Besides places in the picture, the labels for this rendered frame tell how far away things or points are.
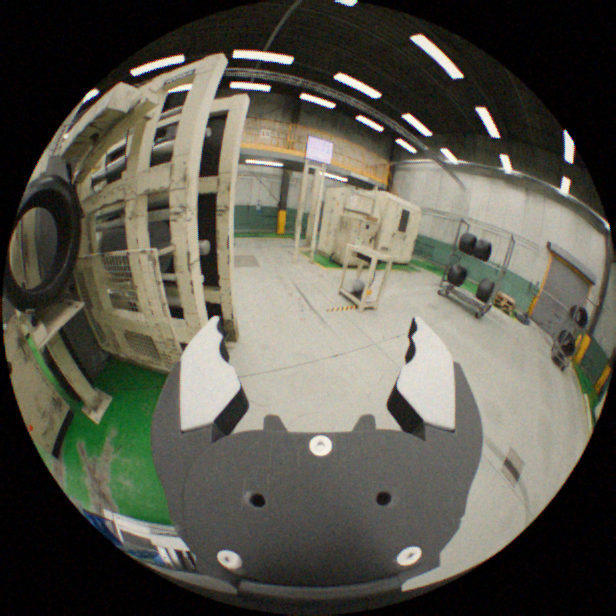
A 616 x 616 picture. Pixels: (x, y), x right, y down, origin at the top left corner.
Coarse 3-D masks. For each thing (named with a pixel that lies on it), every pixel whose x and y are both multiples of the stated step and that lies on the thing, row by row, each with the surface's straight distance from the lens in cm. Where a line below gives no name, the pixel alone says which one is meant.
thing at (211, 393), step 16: (208, 336) 11; (224, 336) 13; (192, 352) 10; (208, 352) 10; (224, 352) 10; (192, 368) 9; (208, 368) 9; (224, 368) 8; (192, 384) 8; (208, 384) 8; (224, 384) 8; (240, 384) 8; (192, 400) 8; (208, 400) 8; (224, 400) 7; (240, 400) 8; (192, 416) 7; (208, 416) 7; (224, 416) 7; (240, 416) 8; (224, 432) 8
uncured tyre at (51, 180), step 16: (48, 176) 113; (32, 192) 108; (48, 192) 135; (64, 192) 112; (32, 208) 137; (48, 208) 137; (64, 208) 136; (16, 224) 133; (64, 224) 138; (80, 224) 116; (64, 240) 138; (80, 240) 117; (64, 256) 136; (64, 272) 109; (16, 288) 103; (48, 288) 106; (64, 288) 114; (16, 304) 106; (32, 304) 105; (48, 304) 110
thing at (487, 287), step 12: (468, 228) 531; (456, 240) 474; (468, 240) 467; (480, 240) 466; (468, 252) 475; (480, 252) 454; (456, 264) 484; (504, 264) 439; (444, 276) 478; (456, 276) 466; (444, 288) 478; (480, 288) 446; (492, 288) 454; (468, 300) 481; (480, 300) 464; (492, 300) 500; (480, 312) 454
